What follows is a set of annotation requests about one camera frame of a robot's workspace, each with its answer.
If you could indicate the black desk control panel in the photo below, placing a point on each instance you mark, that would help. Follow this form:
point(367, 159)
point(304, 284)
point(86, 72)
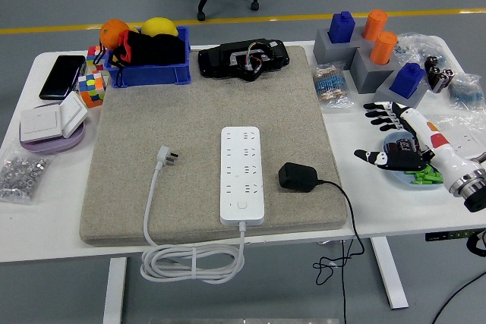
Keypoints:
point(448, 236)

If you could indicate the grey-brown mat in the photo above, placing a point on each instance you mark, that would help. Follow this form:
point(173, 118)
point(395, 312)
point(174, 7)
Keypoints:
point(152, 119)

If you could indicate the bag of blue resistors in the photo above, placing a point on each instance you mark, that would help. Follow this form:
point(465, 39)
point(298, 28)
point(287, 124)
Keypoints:
point(467, 92)

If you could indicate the black capacitor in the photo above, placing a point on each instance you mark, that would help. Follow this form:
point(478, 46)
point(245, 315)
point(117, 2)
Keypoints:
point(392, 146)
point(405, 143)

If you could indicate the white table leg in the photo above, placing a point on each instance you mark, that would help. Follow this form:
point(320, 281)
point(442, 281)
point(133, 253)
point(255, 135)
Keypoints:
point(387, 274)
point(115, 290)

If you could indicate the flat white wall switch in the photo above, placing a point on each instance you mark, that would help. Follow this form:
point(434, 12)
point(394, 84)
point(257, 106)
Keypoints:
point(40, 124)

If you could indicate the bagged white wall socket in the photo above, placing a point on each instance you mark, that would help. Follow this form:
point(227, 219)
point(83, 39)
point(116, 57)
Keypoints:
point(467, 138)

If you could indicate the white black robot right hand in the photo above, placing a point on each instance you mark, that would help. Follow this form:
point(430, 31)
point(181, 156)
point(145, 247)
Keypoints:
point(444, 153)

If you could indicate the tilted white wall switch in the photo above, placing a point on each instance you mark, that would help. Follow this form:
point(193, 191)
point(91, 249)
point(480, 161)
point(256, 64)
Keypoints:
point(74, 113)

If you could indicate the blue plastic bin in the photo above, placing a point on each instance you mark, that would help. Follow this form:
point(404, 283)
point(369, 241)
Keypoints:
point(152, 73)

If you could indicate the green cylinder piece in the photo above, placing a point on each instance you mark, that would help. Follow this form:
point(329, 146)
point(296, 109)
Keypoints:
point(437, 177)
point(425, 182)
point(421, 176)

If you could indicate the small colourful puzzle cube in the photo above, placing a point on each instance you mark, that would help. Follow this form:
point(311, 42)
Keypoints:
point(94, 60)

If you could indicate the purple tray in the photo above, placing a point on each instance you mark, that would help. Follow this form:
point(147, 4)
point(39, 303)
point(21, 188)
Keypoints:
point(49, 147)

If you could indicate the large colourful puzzle cube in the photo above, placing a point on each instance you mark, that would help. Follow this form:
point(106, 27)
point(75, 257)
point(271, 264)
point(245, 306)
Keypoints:
point(92, 90)

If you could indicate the orange cylinder peg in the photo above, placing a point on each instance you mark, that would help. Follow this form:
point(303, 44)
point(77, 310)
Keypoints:
point(382, 49)
point(374, 24)

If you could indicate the clear plastic bag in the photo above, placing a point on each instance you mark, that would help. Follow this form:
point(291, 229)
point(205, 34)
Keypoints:
point(417, 45)

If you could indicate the orange fruit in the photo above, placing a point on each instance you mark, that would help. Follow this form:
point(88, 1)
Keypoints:
point(112, 32)

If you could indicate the light blue plate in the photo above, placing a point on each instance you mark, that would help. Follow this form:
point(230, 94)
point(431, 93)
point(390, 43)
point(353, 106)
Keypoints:
point(398, 178)

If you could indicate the yellow lemon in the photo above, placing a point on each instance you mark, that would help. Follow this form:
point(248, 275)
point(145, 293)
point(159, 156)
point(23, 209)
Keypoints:
point(159, 26)

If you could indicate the bag of metal nuts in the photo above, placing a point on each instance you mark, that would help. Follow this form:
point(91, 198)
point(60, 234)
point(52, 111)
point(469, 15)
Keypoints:
point(21, 178)

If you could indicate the bag of black batteries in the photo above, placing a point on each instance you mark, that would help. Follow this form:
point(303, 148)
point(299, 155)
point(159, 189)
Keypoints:
point(438, 73)

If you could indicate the blue square peg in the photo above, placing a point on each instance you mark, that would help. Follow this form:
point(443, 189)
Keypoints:
point(407, 81)
point(341, 28)

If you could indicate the black open electronic device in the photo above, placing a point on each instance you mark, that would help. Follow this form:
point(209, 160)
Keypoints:
point(216, 60)

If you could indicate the black smartphone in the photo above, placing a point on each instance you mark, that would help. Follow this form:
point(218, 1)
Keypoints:
point(62, 77)

